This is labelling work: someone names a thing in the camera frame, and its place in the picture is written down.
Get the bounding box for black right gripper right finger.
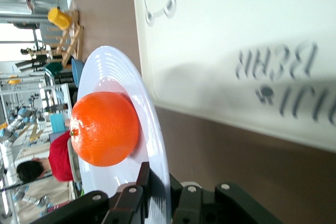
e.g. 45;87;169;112
169;173;285;224

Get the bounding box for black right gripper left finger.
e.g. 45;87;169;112
31;161;158;224

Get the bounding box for orange fruit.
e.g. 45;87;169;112
69;91;140;167

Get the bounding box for white round plate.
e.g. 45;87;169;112
76;45;173;224

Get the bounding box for background robot arm blue joints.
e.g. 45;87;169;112
0;107;36;142

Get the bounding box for person in red shirt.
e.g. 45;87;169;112
16;131;76;183

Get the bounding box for blue bowl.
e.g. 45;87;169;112
70;58;86;88

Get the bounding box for wooden mug rack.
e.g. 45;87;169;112
56;10;85;69

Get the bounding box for cream bear print tray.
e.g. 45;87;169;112
132;0;336;154

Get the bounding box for yellow mug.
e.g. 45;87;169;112
47;7;72;31

